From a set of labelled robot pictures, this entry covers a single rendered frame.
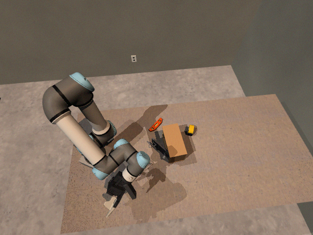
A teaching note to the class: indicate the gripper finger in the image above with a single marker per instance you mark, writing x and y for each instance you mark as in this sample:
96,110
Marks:
112,204

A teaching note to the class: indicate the brown wooden cabinet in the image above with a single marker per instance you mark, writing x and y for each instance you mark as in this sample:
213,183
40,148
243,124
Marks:
174,149

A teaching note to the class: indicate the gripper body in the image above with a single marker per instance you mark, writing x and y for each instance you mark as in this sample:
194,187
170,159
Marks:
115,185

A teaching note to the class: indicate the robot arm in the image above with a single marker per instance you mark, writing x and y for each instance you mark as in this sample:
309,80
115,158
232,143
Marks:
76,90

